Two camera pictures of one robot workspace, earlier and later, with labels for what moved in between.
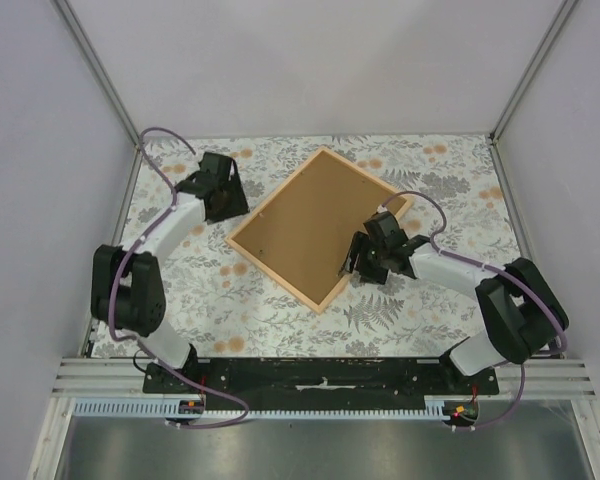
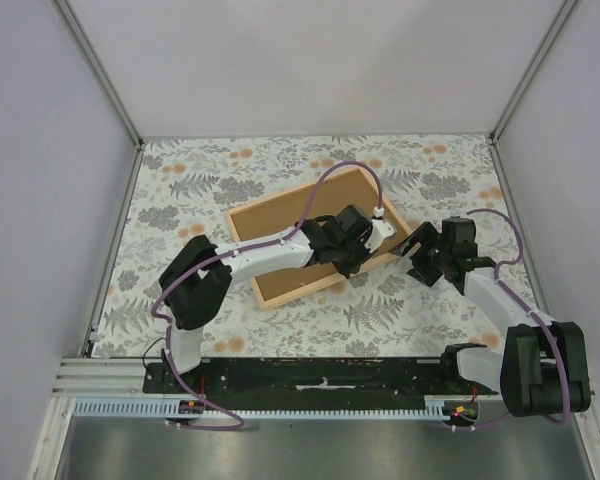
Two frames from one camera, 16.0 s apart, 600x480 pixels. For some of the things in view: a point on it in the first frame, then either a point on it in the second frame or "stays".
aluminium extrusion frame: (568, 377) stays
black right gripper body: (372, 265) to (440, 254)
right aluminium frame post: (566, 8) stays
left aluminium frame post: (68, 15) stays
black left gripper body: (224, 213) to (352, 255)
